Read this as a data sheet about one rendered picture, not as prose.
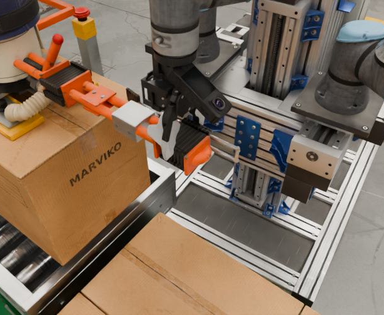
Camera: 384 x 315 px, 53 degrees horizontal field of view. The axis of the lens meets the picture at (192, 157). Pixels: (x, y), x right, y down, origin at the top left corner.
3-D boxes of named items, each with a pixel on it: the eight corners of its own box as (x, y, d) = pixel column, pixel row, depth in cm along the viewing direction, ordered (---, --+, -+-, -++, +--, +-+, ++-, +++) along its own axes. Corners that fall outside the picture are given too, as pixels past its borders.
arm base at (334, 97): (324, 78, 122) (332, 50, 114) (373, 93, 116) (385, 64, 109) (307, 103, 113) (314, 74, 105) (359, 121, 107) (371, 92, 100)
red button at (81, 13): (70, 20, 157) (67, 10, 154) (83, 14, 161) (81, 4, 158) (82, 25, 154) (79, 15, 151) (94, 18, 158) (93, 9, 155)
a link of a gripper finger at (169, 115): (171, 135, 73) (182, 92, 69) (178, 139, 72) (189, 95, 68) (155, 140, 69) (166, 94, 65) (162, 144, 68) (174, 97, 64)
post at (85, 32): (108, 181, 229) (70, 20, 157) (116, 174, 232) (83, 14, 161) (116, 186, 226) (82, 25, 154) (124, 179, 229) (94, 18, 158)
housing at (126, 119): (112, 130, 83) (109, 114, 80) (134, 114, 87) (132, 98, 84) (136, 144, 80) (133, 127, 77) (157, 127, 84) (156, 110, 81)
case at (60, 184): (-46, 177, 141) (-107, 86, 113) (44, 120, 164) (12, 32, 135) (63, 267, 116) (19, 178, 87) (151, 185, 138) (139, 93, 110)
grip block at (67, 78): (42, 96, 92) (35, 75, 88) (74, 78, 98) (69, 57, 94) (65, 110, 89) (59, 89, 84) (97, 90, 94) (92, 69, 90)
